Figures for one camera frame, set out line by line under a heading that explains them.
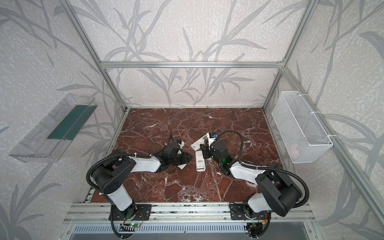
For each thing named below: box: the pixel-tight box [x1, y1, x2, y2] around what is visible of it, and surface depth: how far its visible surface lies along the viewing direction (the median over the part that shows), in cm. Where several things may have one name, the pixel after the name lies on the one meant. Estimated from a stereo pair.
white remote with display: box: [190, 132, 210, 152], surface depth 100 cm
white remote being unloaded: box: [195, 150, 206, 172], surface depth 91 cm
